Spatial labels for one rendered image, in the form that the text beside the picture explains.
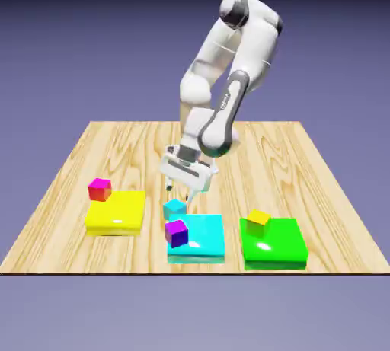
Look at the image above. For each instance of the small cyan cube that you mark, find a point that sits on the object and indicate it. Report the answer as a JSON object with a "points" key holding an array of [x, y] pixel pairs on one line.
{"points": [[174, 207]]}

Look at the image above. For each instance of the large yellow box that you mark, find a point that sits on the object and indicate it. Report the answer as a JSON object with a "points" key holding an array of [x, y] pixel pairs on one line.
{"points": [[117, 212]]}

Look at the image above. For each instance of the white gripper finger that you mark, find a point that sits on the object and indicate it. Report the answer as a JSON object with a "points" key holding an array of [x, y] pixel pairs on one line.
{"points": [[169, 185], [191, 195]]}

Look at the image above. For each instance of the small red cube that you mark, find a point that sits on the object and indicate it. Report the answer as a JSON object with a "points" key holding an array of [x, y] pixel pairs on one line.
{"points": [[100, 189]]}

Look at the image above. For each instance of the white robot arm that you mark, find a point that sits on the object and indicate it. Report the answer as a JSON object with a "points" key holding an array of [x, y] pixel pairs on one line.
{"points": [[259, 40]]}

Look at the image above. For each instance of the large cyan box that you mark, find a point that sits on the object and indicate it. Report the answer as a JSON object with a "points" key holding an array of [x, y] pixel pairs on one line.
{"points": [[204, 235]]}

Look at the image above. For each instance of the large green box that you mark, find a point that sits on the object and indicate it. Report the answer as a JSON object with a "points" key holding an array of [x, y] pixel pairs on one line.
{"points": [[274, 244]]}

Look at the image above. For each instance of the small purple cube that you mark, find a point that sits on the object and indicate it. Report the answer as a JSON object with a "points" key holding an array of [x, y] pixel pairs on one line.
{"points": [[176, 233]]}

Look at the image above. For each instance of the small yellow cube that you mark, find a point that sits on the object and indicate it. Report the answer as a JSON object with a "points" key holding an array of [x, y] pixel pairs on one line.
{"points": [[258, 220]]}

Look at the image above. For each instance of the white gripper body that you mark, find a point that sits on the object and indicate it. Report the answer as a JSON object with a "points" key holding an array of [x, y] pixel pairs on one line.
{"points": [[186, 174]]}

